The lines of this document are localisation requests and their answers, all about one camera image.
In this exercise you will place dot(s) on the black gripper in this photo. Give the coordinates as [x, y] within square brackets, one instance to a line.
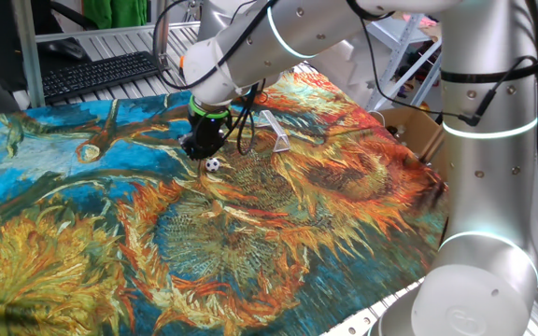
[208, 130]

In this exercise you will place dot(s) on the small black white soccer ball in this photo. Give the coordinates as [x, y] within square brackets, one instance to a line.
[212, 164]

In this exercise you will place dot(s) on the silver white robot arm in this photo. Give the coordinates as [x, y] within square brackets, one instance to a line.
[488, 186]

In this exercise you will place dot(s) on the small golden ball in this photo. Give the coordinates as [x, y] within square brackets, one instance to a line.
[424, 107]

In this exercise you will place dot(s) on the clear triangular stand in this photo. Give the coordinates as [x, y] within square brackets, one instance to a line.
[282, 144]

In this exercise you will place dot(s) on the sunflower painting tablecloth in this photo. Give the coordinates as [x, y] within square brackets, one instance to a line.
[110, 233]

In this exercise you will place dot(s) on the black computer keyboard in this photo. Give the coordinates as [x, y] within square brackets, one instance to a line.
[96, 74]

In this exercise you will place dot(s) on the hanging green cloth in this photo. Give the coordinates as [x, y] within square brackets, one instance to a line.
[115, 11]

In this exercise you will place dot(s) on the white foam block stack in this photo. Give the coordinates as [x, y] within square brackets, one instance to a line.
[344, 65]

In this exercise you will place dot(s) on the black computer mouse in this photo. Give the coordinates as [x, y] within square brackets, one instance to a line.
[66, 48]

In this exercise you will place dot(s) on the white metal shelf rack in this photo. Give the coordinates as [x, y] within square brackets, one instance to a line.
[392, 60]

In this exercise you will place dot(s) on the brown cardboard box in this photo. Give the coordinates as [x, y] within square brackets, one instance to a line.
[418, 128]

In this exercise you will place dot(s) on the aluminium frame rail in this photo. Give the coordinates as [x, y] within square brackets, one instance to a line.
[110, 30]

